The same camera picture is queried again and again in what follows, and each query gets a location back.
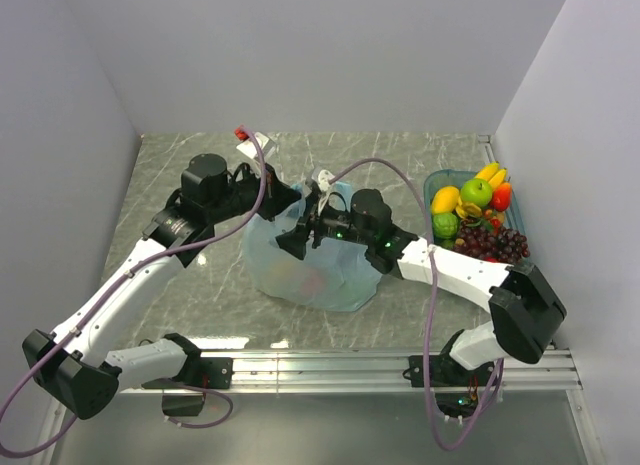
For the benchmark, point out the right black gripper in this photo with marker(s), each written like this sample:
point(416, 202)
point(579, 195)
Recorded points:
point(294, 242)

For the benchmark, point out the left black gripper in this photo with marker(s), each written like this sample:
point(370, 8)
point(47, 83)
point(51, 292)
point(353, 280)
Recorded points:
point(279, 196)

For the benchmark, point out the light blue plastic bag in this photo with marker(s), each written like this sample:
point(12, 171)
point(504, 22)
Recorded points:
point(334, 277)

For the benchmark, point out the yellow fake mango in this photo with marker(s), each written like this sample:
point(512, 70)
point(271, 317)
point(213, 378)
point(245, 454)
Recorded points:
point(445, 200)

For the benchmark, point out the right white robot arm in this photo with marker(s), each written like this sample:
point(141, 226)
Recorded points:
point(525, 311)

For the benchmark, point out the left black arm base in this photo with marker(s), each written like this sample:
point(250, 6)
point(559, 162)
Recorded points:
point(187, 396)

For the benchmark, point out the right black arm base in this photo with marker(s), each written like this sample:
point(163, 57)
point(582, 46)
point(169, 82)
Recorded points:
point(457, 390)

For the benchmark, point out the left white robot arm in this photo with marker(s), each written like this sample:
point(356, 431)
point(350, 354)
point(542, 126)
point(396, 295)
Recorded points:
point(77, 362)

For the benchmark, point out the green fake custard apple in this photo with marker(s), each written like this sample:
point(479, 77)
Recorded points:
point(445, 225)

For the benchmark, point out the yellow fake bananas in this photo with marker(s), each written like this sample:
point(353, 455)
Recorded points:
point(494, 174)

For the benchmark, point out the red orange fake pepper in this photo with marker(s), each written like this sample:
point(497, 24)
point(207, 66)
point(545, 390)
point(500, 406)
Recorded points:
point(502, 195)

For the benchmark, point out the purple fake grapes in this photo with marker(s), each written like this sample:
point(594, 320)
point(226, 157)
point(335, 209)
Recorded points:
point(491, 241)

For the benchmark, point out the teal plastic fruit basket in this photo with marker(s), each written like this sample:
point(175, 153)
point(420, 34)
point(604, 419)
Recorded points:
point(476, 215)

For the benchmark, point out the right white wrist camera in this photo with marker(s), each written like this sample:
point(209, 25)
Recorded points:
point(321, 181)

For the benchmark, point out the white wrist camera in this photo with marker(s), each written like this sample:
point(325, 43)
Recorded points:
point(248, 145)
point(321, 181)

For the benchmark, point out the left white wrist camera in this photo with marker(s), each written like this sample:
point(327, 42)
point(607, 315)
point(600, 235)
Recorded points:
point(248, 145)

